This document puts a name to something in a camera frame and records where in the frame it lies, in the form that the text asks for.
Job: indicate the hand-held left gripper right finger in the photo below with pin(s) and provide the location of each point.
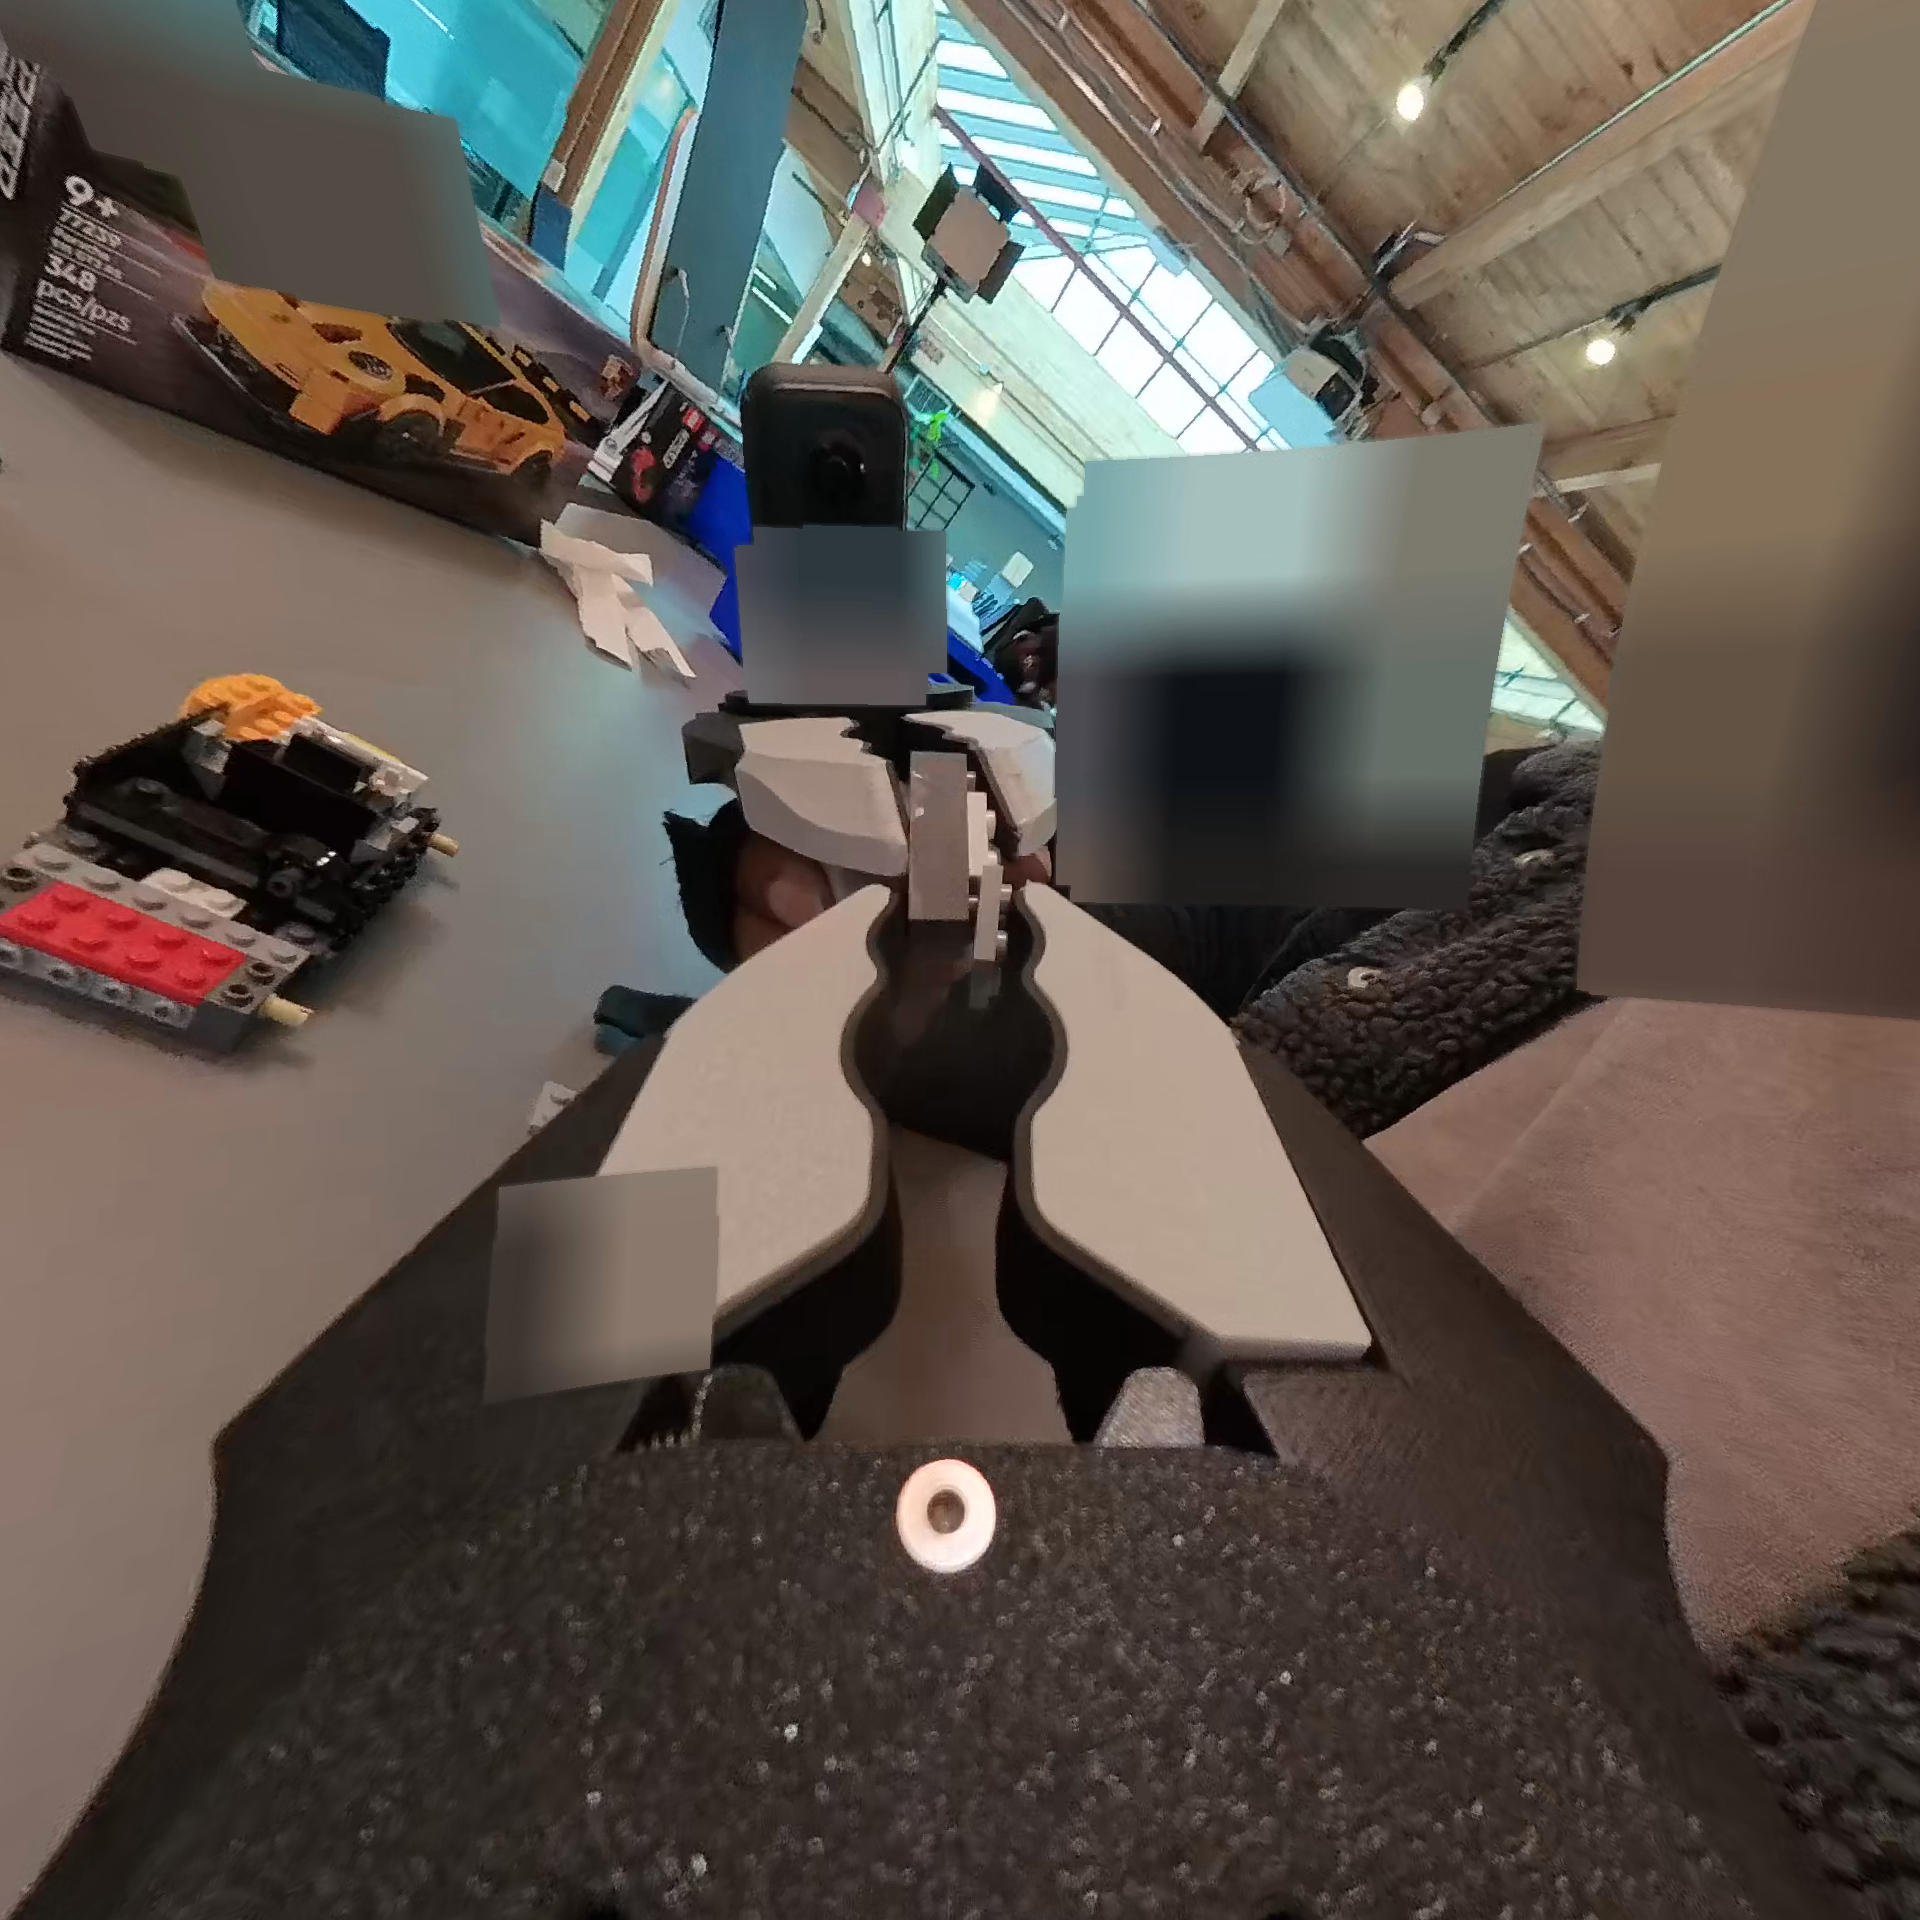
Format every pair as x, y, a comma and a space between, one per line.
1184, 1184

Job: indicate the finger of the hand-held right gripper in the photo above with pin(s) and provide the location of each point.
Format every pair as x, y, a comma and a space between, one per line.
1027, 781
826, 797

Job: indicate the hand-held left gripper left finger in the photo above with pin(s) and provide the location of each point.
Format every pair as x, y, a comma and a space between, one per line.
764, 1080

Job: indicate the white square brick plate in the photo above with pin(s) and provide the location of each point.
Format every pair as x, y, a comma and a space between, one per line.
985, 885

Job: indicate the toy brick car model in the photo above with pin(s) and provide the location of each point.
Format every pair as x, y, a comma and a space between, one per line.
120, 931

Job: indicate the grey desk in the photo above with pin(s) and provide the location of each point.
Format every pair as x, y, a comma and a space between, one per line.
299, 1200

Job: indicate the person's right hand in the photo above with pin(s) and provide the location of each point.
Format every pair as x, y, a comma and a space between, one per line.
774, 902

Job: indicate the small black red toy box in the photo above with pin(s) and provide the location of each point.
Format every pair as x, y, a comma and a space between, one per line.
667, 459

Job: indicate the studio light panel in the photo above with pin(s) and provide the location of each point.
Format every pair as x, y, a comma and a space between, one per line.
967, 242

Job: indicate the torn white paper bag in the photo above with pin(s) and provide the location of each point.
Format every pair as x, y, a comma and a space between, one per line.
599, 579

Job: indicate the grey partition panel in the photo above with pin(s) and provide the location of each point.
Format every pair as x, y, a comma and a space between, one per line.
734, 182

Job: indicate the person's dark fleece jacket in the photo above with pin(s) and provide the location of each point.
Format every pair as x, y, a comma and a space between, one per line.
1395, 975

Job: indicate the white ceiling device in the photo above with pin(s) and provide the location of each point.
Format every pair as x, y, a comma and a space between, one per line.
1328, 375

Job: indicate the ceiling spot lamp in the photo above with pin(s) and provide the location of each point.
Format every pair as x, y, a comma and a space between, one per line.
1601, 348
1411, 99

